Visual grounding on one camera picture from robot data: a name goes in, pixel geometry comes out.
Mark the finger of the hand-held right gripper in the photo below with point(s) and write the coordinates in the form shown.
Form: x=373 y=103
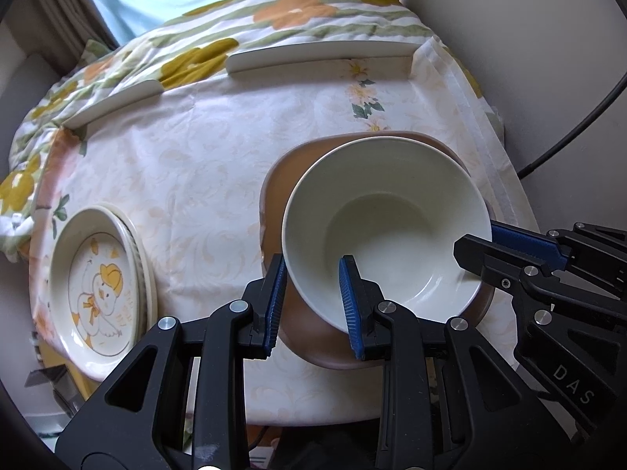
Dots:
x=529 y=246
x=494 y=267

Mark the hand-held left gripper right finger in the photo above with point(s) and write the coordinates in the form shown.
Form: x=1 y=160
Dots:
x=349 y=303

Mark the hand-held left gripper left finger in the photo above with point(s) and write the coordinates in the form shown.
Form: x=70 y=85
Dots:
x=274 y=298

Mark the cream round bowl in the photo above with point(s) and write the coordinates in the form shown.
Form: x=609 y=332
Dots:
x=392 y=215

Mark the brown plate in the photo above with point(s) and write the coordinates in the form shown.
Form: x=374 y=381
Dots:
x=289 y=176

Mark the large plain white plate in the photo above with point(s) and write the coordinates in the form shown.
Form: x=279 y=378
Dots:
x=149 y=289

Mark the cream duck print plate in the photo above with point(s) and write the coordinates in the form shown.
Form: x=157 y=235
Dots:
x=98 y=279

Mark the cream floral tablecloth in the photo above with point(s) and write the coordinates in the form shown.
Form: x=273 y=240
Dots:
x=196 y=166

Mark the floral striped blanket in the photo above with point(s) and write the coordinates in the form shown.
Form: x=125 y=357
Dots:
x=294 y=10

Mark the brown curtain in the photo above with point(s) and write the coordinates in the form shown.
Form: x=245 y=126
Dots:
x=59 y=5

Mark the long white table edge rail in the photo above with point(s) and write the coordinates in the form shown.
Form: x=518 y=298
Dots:
x=323 y=54

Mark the short white table edge rail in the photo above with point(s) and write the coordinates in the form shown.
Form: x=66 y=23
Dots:
x=117 y=100

